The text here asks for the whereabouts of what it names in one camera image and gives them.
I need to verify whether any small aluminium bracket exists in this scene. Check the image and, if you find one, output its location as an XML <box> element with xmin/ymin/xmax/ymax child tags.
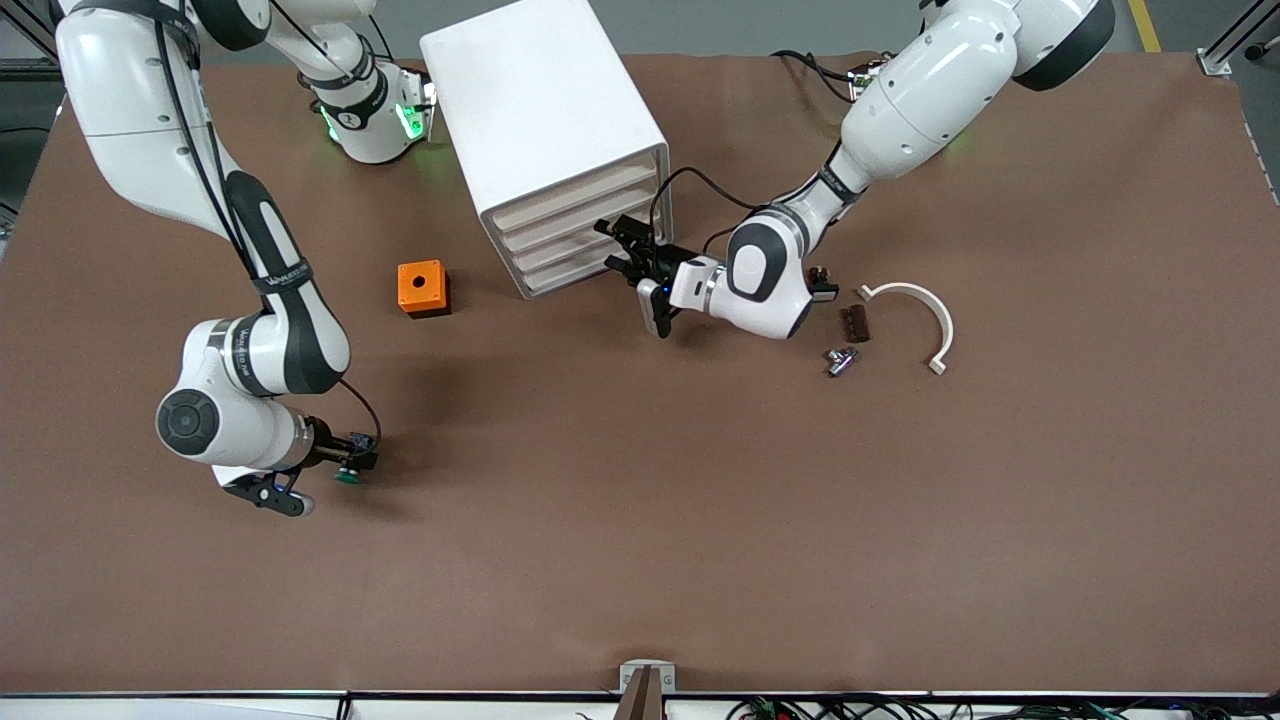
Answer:
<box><xmin>619</xmin><ymin>660</ymin><xmax>677</xmax><ymax>696</ymax></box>

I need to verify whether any white C-shaped plastic clamp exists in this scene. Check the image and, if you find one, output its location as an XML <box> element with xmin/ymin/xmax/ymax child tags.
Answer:
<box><xmin>857</xmin><ymin>282</ymin><xmax>955</xmax><ymax>376</ymax></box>

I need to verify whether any brown table mat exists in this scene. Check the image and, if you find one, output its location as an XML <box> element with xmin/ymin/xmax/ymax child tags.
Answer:
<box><xmin>0</xmin><ymin>50</ymin><xmax>1280</xmax><ymax>696</ymax></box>

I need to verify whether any orange box with hole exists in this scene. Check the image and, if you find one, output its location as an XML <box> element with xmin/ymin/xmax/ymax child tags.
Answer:
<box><xmin>397</xmin><ymin>260</ymin><xmax>451</xmax><ymax>319</ymax></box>

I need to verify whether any white drawer cabinet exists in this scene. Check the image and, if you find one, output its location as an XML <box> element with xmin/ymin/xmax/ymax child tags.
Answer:
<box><xmin>420</xmin><ymin>0</ymin><xmax>673</xmax><ymax>301</ymax></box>

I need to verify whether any black cable bundle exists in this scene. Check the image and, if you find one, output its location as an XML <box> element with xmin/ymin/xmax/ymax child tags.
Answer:
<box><xmin>725</xmin><ymin>693</ymin><xmax>1280</xmax><ymax>720</ymax></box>

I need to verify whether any white plastic drawer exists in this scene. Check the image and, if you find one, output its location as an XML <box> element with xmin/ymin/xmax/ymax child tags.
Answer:
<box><xmin>515</xmin><ymin>217</ymin><xmax>673</xmax><ymax>299</ymax></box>
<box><xmin>504</xmin><ymin>194</ymin><xmax>672</xmax><ymax>278</ymax></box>
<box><xmin>492</xmin><ymin>171</ymin><xmax>671</xmax><ymax>256</ymax></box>
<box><xmin>480</xmin><ymin>148</ymin><xmax>670</xmax><ymax>235</ymax></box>

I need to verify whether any black arm base cable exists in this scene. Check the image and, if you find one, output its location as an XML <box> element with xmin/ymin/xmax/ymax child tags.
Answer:
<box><xmin>770</xmin><ymin>48</ymin><xmax>863</xmax><ymax>103</ymax></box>

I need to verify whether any aluminium frame profile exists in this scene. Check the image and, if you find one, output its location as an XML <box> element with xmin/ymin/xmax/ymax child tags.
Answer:
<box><xmin>1197</xmin><ymin>0</ymin><xmax>1280</xmax><ymax>78</ymax></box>
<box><xmin>0</xmin><ymin>0</ymin><xmax>63</xmax><ymax>83</ymax></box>

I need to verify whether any brown upright post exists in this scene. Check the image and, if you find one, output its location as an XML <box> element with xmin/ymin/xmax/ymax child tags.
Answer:
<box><xmin>613</xmin><ymin>667</ymin><xmax>668</xmax><ymax>720</ymax></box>

